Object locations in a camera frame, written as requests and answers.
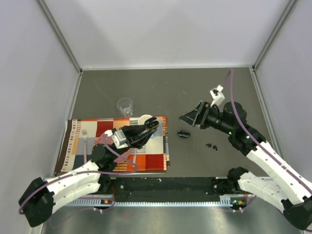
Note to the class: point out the clear plastic cup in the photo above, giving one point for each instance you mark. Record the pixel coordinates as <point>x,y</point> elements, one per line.
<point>125,106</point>

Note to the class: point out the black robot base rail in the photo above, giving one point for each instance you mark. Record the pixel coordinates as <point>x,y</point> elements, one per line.
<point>169,188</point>

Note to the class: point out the black case with gold line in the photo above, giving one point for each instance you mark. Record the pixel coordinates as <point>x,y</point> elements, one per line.
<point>151,124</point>

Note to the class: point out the blue mug white inside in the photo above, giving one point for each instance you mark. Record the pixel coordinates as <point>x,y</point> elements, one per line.
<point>143,118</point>

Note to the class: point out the black taped earbud charging case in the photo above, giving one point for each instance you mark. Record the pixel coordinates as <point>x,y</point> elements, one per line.
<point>183,134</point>

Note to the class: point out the pink handled knife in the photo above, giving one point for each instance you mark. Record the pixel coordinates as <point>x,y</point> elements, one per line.
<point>134,157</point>

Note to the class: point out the white slotted cable duct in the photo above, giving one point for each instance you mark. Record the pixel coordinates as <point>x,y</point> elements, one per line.
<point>221,201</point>

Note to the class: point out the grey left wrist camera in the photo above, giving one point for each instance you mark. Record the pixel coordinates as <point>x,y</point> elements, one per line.
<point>116,138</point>

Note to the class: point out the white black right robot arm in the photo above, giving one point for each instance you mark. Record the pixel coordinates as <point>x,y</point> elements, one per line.
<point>286,190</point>

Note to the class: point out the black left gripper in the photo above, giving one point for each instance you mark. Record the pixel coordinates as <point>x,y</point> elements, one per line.
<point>133,139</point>

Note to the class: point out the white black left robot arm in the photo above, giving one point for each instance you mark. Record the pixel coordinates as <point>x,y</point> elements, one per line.
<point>44,197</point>

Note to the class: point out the pink handled fork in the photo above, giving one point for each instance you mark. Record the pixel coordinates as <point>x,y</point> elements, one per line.
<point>85,138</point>

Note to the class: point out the pink dotted plate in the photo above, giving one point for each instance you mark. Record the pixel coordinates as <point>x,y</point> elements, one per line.
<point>107,137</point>

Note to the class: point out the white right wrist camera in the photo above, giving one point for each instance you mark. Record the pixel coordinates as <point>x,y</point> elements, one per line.
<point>217,95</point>

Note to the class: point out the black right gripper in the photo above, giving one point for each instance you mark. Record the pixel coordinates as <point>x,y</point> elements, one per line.
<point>190,117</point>

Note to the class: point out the orange patchwork placemat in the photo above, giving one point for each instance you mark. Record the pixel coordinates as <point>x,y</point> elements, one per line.
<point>151,158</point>

